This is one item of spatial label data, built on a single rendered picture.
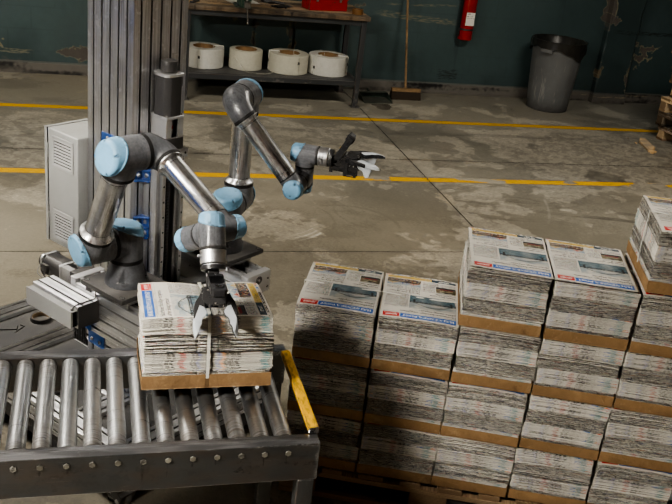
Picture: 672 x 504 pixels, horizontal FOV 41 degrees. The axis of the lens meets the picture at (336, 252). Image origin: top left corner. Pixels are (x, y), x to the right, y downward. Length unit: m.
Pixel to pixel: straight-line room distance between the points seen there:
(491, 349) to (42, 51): 7.06
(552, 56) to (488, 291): 7.02
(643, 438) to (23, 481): 2.12
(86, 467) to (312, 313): 1.09
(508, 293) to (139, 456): 1.38
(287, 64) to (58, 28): 2.27
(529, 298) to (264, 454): 1.14
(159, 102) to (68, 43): 6.28
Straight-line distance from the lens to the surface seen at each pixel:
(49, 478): 2.52
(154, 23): 3.27
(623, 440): 3.49
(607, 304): 3.21
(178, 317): 2.58
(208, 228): 2.56
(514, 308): 3.18
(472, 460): 3.50
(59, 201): 3.67
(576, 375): 3.32
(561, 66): 10.04
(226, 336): 2.62
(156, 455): 2.49
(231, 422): 2.61
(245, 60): 9.08
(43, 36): 9.54
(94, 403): 2.68
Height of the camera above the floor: 2.28
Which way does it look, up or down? 24 degrees down
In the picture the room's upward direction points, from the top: 7 degrees clockwise
